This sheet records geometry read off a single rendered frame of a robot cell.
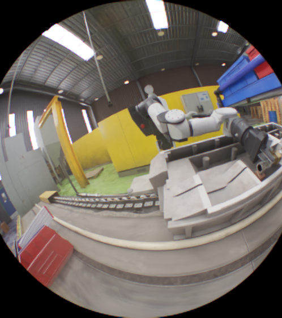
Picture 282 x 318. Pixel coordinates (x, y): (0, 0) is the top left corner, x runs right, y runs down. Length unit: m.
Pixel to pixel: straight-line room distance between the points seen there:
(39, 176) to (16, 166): 1.40
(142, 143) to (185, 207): 2.40
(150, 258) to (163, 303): 0.19
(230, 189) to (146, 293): 0.41
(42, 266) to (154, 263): 0.48
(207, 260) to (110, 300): 0.34
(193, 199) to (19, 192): 5.64
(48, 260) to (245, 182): 0.78
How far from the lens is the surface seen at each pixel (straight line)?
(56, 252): 0.59
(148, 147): 2.57
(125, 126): 2.65
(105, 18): 8.99
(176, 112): 0.40
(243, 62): 0.54
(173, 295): 0.39
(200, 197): 0.26
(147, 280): 0.40
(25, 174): 5.61
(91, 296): 0.50
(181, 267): 0.38
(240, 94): 0.56
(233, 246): 0.42
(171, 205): 0.28
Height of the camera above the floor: 1.13
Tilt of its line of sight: 15 degrees down
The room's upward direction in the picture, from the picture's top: 20 degrees counter-clockwise
